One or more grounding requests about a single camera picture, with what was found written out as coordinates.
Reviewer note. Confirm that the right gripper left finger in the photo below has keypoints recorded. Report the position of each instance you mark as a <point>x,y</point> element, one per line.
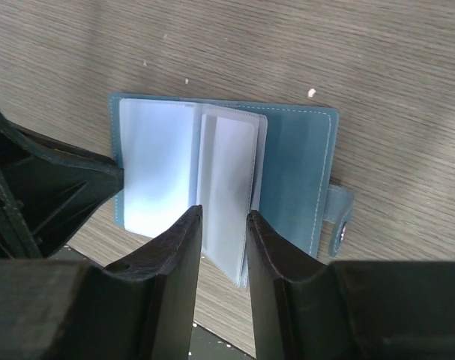
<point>138,307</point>

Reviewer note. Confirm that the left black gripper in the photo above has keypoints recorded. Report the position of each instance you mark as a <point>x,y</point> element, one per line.
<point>48,190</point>

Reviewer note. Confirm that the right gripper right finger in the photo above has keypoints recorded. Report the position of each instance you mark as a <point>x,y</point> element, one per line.
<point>304,309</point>

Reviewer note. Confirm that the blue card holder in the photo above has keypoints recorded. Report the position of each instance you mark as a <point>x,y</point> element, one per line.
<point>231,158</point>

